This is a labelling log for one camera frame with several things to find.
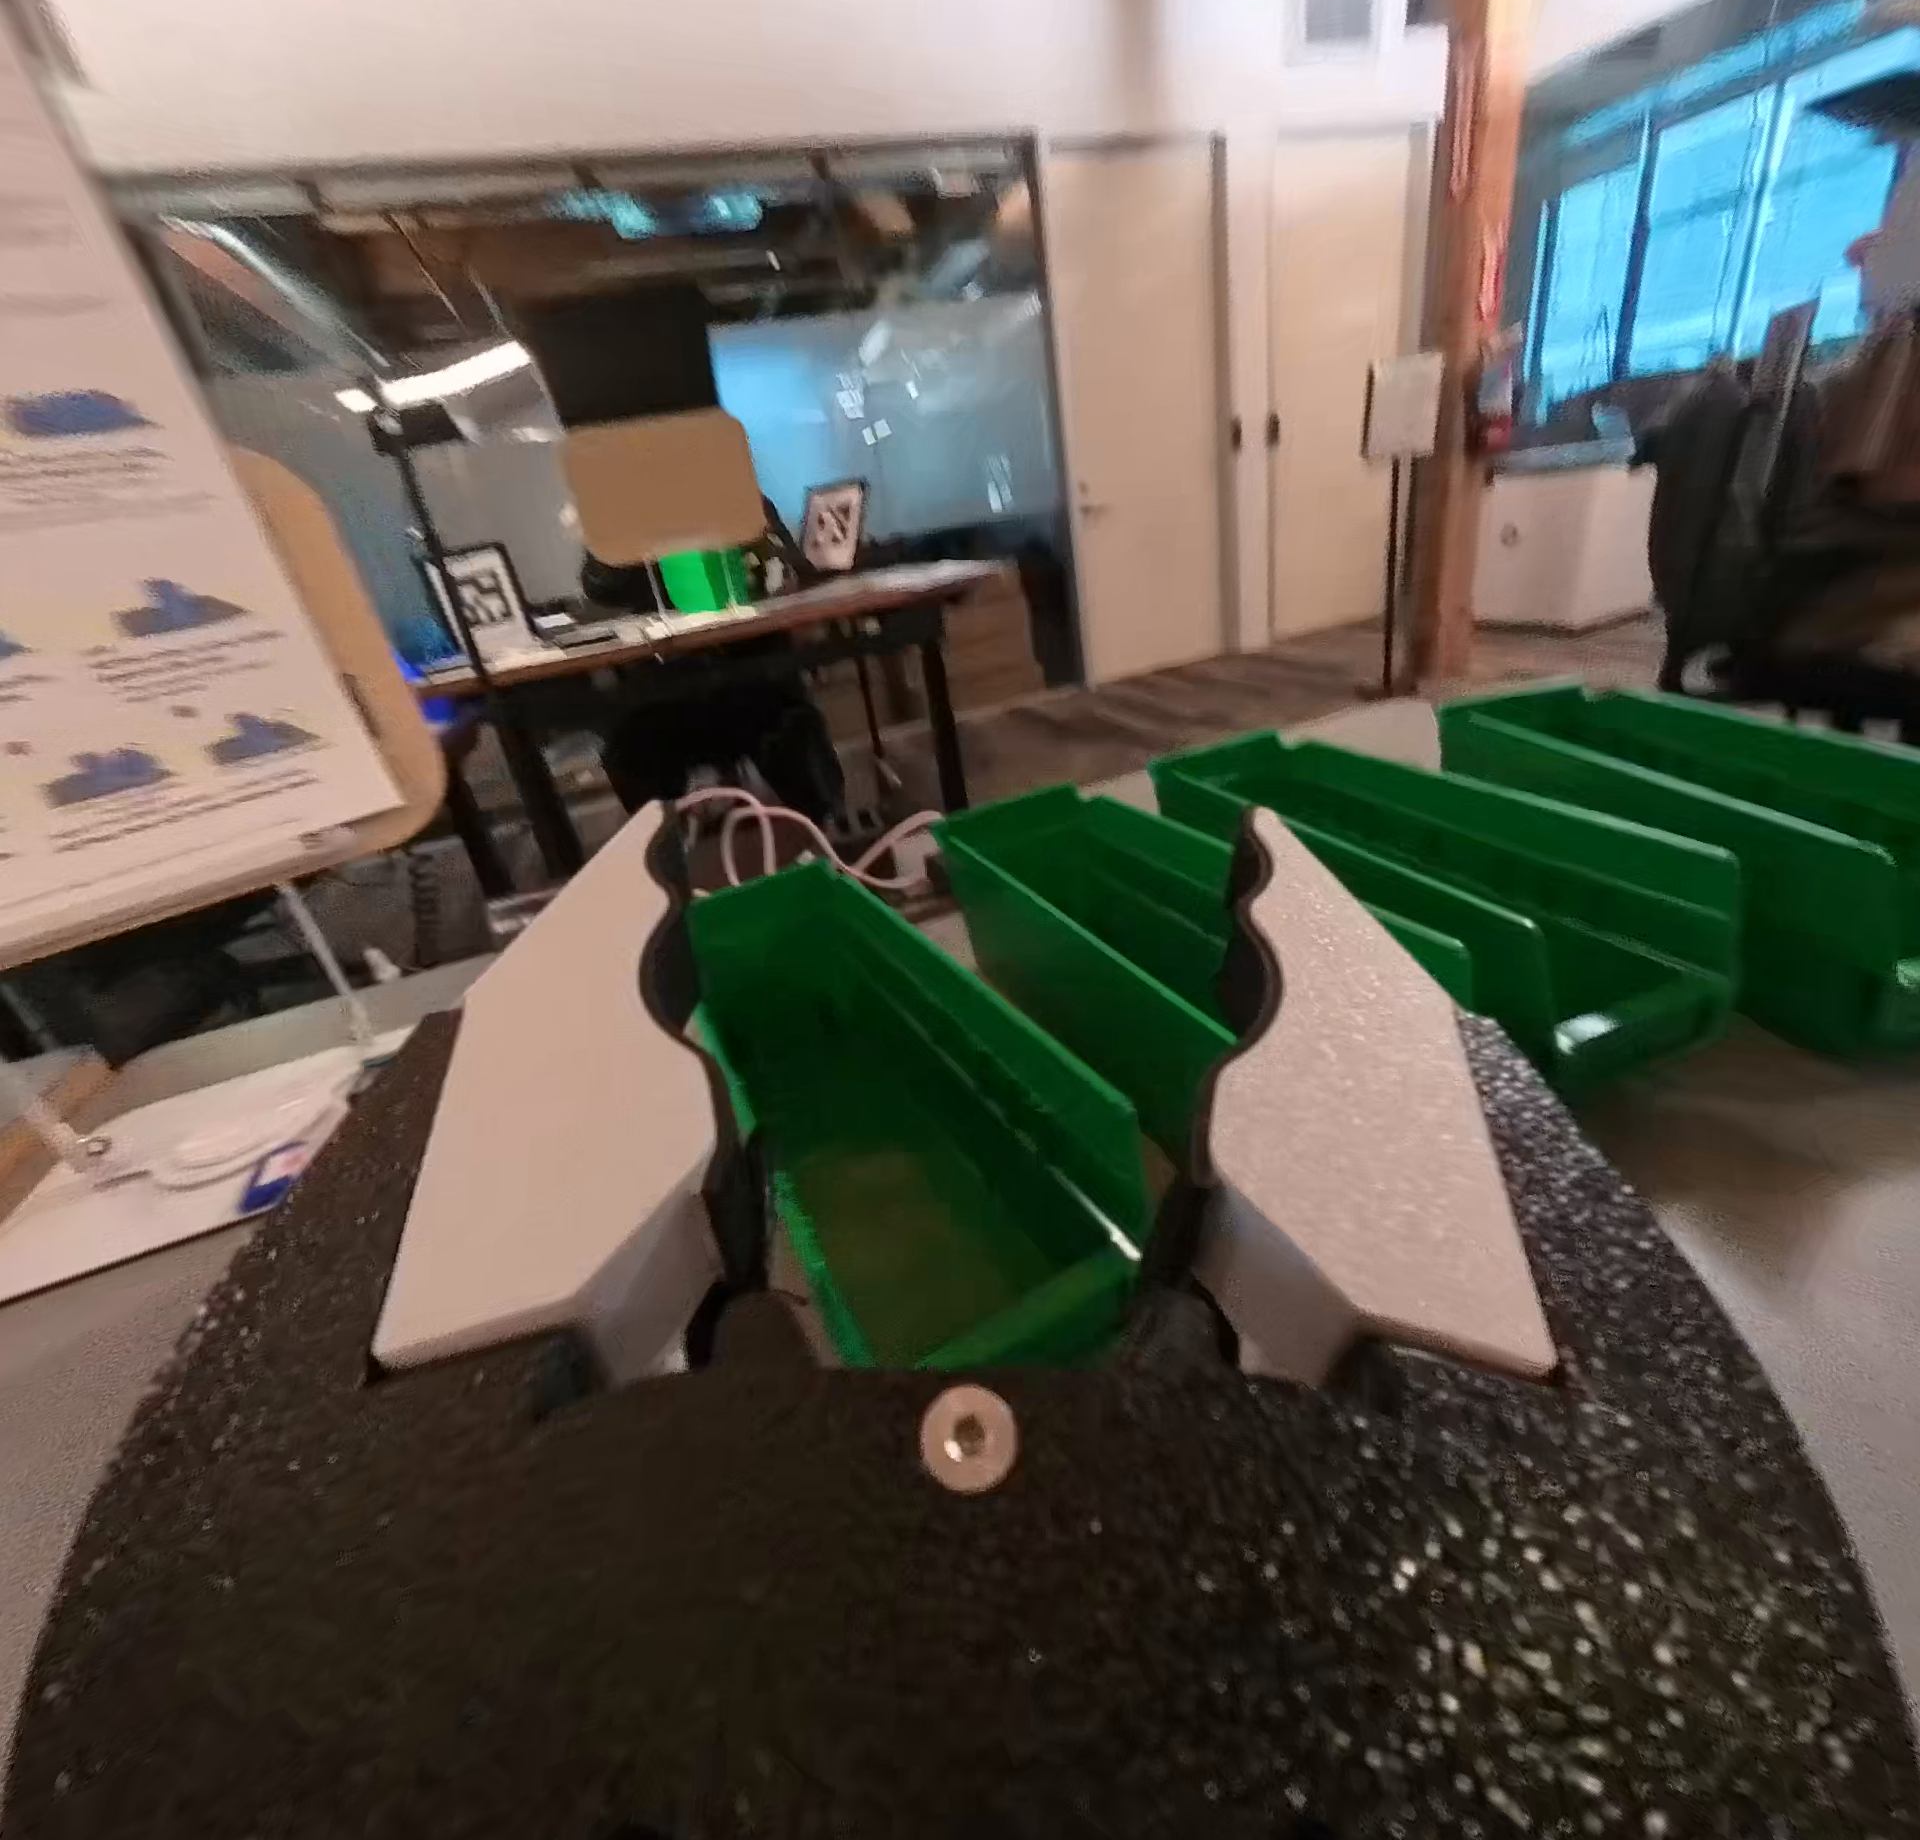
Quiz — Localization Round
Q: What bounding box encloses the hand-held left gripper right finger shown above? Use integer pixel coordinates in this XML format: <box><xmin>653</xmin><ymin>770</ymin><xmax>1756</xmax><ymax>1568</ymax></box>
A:
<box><xmin>1142</xmin><ymin>806</ymin><xmax>1563</xmax><ymax>1388</ymax></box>

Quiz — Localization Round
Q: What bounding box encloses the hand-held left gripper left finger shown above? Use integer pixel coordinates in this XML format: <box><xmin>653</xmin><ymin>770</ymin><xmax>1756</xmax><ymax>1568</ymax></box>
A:
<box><xmin>369</xmin><ymin>799</ymin><xmax>773</xmax><ymax>1388</ymax></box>

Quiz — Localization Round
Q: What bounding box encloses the white round disc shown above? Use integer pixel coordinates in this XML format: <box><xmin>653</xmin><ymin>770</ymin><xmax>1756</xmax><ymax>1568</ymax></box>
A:
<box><xmin>156</xmin><ymin>1112</ymin><xmax>338</xmax><ymax>1188</ymax></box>

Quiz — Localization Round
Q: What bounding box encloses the framed marker sign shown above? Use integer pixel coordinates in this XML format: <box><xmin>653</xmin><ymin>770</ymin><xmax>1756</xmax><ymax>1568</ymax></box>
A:
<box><xmin>798</xmin><ymin>477</ymin><xmax>875</xmax><ymax>578</ymax></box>
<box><xmin>418</xmin><ymin>541</ymin><xmax>537</xmax><ymax>649</ymax></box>

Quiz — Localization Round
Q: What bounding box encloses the white recycling bin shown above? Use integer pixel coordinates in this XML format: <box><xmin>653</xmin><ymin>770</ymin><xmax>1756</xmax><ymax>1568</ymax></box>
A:
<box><xmin>1477</xmin><ymin>460</ymin><xmax>1658</xmax><ymax>634</ymax></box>

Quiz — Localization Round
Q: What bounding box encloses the brown office desk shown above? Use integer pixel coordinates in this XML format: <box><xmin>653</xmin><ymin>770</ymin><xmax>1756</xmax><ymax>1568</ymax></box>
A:
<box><xmin>419</xmin><ymin>562</ymin><xmax>1009</xmax><ymax>693</ymax></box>

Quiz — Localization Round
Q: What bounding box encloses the black light stand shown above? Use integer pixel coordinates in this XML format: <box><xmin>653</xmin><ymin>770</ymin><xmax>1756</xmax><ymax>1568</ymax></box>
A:
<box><xmin>364</xmin><ymin>403</ymin><xmax>503</xmax><ymax>679</ymax></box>

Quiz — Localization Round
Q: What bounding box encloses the tan rounded board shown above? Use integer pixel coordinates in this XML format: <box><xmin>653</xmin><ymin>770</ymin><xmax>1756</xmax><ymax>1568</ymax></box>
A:
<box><xmin>560</xmin><ymin>407</ymin><xmax>770</xmax><ymax>564</ymax></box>

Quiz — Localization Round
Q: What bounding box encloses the dark jacket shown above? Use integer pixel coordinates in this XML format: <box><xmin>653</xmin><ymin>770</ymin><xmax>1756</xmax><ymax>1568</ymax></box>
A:
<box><xmin>1627</xmin><ymin>356</ymin><xmax>1824</xmax><ymax>693</ymax></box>

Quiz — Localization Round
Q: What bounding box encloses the small whiteboard sign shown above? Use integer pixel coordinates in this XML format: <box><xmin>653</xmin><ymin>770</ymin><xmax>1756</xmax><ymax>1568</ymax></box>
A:
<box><xmin>1357</xmin><ymin>352</ymin><xmax>1444</xmax><ymax>693</ymax></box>

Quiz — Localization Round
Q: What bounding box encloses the printed instruction sheet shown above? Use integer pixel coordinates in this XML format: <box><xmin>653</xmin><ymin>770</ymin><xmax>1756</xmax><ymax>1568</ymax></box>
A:
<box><xmin>0</xmin><ymin>11</ymin><xmax>408</xmax><ymax>958</ymax></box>

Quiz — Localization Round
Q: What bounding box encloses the white door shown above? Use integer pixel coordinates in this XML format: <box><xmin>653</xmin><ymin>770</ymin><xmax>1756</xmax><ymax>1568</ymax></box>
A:
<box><xmin>1267</xmin><ymin>121</ymin><xmax>1428</xmax><ymax>643</ymax></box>
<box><xmin>1041</xmin><ymin>136</ymin><xmax>1233</xmax><ymax>687</ymax></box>

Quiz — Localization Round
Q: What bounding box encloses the black panel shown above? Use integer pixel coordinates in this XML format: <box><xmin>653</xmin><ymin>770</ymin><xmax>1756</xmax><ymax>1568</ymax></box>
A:
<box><xmin>517</xmin><ymin>286</ymin><xmax>722</xmax><ymax>424</ymax></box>

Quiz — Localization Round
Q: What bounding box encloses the pink cord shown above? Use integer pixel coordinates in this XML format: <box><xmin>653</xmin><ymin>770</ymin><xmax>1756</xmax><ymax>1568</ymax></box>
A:
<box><xmin>672</xmin><ymin>790</ymin><xmax>950</xmax><ymax>898</ymax></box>

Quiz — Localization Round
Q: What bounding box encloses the white stand with base plate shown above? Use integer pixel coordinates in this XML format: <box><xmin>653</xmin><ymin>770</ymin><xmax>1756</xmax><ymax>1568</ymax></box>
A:
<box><xmin>0</xmin><ymin>880</ymin><xmax>392</xmax><ymax>1303</ymax></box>

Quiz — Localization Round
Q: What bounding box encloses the wooden post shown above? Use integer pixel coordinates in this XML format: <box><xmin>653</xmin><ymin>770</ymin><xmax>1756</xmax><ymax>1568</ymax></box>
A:
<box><xmin>1411</xmin><ymin>0</ymin><xmax>1539</xmax><ymax>679</ymax></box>

